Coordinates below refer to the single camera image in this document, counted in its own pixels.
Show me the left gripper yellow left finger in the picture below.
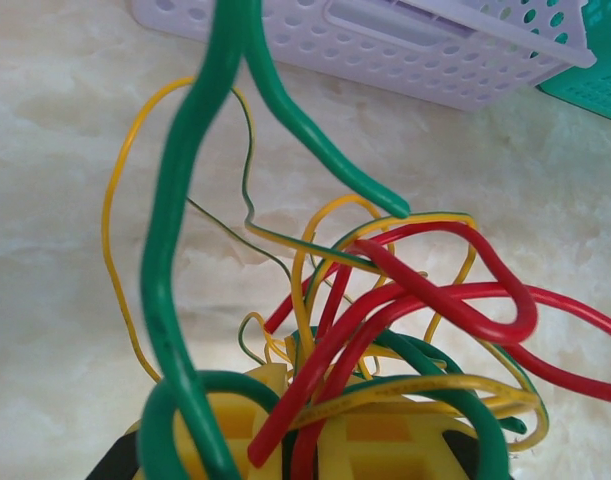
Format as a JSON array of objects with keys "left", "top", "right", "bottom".
[{"left": 127, "top": 363, "right": 292, "bottom": 480}]

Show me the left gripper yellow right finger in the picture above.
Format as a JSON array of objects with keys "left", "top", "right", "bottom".
[{"left": 312, "top": 399, "right": 479, "bottom": 480}]

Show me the thick yellow cable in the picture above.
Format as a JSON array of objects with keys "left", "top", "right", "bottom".
[{"left": 289, "top": 374, "right": 541, "bottom": 432}]

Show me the green cable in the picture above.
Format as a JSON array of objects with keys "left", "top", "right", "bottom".
[
  {"left": 289, "top": 327, "right": 529, "bottom": 480},
  {"left": 137, "top": 0, "right": 411, "bottom": 480}
]

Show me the yellow-green striped wire tangle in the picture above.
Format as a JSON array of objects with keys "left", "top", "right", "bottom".
[{"left": 290, "top": 194, "right": 396, "bottom": 371}]

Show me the thin yellow-green striped cable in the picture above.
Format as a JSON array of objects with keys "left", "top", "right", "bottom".
[
  {"left": 477, "top": 342, "right": 551, "bottom": 454},
  {"left": 294, "top": 212, "right": 479, "bottom": 361},
  {"left": 102, "top": 77, "right": 386, "bottom": 384}
]

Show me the red cable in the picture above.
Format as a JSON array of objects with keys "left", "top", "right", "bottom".
[
  {"left": 247, "top": 282, "right": 611, "bottom": 469},
  {"left": 264, "top": 222, "right": 611, "bottom": 480}
]

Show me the purple plastic basket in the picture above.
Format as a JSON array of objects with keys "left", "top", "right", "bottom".
[{"left": 132, "top": 0, "right": 599, "bottom": 114}]

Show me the teal plastic basket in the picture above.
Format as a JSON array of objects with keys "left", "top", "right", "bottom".
[{"left": 484, "top": 0, "right": 611, "bottom": 126}]

